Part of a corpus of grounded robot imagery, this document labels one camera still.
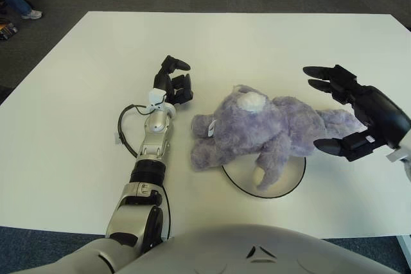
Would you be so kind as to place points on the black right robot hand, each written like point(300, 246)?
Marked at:
point(382, 110)

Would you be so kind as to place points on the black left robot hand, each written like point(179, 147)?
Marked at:
point(180, 91)

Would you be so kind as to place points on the purple plush bear doll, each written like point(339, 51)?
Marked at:
point(257, 129)

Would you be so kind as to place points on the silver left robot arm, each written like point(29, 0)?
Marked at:
point(154, 145)

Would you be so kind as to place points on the white plate black rim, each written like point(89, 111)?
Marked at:
point(289, 177)

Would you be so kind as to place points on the white table leg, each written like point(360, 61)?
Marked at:
point(405, 245)

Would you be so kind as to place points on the white sneaker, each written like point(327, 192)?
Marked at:
point(32, 14)

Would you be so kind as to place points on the grey robot torso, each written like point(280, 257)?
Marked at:
point(224, 254)

